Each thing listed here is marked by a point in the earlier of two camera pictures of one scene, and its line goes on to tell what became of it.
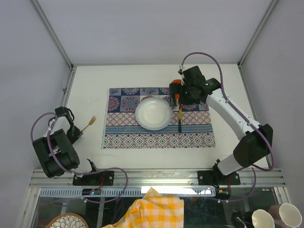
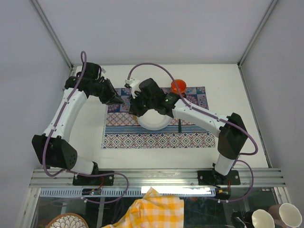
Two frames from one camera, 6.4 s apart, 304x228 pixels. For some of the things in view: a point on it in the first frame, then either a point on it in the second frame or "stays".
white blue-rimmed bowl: (154, 114) stays
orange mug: (175, 89) stays
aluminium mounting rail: (163, 178) stays
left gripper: (77, 132) → (116, 99)
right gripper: (189, 102) → (134, 109)
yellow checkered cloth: (153, 211) stays
